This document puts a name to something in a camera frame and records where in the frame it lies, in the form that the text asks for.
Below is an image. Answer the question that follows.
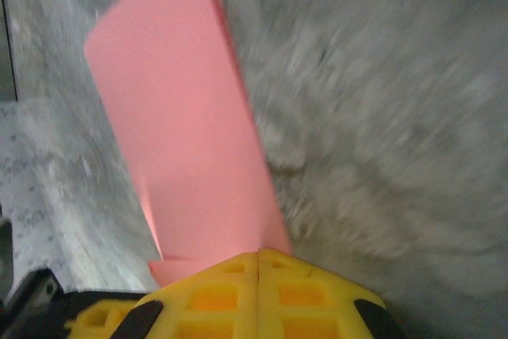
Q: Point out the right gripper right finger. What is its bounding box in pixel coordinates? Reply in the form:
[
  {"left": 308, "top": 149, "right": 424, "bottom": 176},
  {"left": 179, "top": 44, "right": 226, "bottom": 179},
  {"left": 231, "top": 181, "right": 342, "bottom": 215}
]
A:
[{"left": 258, "top": 248, "right": 406, "bottom": 339}]

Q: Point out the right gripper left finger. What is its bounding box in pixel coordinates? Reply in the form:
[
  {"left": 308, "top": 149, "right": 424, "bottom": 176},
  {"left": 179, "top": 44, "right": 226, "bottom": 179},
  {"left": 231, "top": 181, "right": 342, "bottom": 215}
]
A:
[{"left": 114, "top": 251, "right": 260, "bottom": 339}]

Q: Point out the pink cloth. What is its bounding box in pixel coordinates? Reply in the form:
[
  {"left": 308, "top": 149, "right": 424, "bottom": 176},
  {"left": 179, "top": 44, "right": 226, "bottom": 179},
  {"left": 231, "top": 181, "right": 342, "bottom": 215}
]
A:
[{"left": 83, "top": 0, "right": 294, "bottom": 291}]

